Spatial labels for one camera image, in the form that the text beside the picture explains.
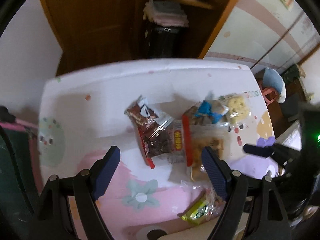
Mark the red cookie packet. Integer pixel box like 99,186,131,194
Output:
182,100,227,182

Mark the floral sliding wardrobe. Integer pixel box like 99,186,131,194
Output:
202,0,320,80

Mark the white plastic tray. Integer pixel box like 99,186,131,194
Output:
157,221,220,240

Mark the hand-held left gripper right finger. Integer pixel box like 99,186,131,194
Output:
201,146,293,240

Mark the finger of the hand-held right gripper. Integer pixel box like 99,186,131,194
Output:
243,142,300,167

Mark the pink plastic stool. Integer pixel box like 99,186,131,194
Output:
261,86,280,105

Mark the green chalkboard with pink frame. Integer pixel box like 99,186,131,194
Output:
0,120,43,215

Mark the clear bag with green label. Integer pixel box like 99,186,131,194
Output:
180,189,223,225

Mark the blue and white snack packet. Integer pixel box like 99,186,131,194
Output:
194,92,229,125

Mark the stack of folded towels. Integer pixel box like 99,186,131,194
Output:
143,0,189,27

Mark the clear bag of crackers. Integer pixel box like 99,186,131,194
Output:
220,93,252,130

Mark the brown chocolate snack packet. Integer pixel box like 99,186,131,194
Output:
124,95,173,140

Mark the blue cushion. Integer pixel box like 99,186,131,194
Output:
264,67,287,103

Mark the brown wooden door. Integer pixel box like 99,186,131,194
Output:
37,0,150,75

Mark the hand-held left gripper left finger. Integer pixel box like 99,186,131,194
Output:
31,145,121,240

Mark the dark box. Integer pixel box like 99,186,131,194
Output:
145,22,187,58

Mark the dark wooden cabinet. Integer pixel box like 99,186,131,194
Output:
280,64,313,123

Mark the wooden corner shelf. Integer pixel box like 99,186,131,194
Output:
135,0,248,59

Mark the black easel knob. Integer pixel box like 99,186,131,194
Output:
0,106,15,124

